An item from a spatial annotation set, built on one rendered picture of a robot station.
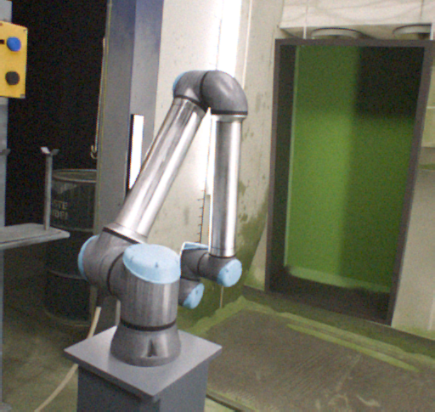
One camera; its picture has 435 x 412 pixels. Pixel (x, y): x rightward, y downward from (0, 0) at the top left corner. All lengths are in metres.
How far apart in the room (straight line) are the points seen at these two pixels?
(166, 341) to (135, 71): 1.22
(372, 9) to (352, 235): 1.45
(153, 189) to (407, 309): 2.05
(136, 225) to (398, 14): 2.24
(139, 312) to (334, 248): 1.48
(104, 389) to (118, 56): 1.38
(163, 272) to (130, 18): 1.25
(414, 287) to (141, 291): 2.16
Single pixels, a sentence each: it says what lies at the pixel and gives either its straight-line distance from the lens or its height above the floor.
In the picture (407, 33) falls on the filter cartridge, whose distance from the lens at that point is 3.08.
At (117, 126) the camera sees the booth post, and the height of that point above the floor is 1.21.
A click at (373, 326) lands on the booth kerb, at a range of 2.99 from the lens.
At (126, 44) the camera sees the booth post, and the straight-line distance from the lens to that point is 2.05.
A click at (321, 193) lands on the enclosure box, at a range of 2.35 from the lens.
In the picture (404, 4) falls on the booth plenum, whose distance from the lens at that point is 3.07.
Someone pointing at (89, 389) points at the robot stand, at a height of 0.56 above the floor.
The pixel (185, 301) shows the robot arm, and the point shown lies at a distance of 1.52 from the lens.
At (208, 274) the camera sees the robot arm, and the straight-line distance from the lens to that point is 1.44.
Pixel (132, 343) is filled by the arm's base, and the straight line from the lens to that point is 1.19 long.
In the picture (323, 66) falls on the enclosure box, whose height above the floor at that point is 1.58.
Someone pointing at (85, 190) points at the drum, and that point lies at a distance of 2.66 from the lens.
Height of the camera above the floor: 1.25
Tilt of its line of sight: 8 degrees down
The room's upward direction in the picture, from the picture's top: 5 degrees clockwise
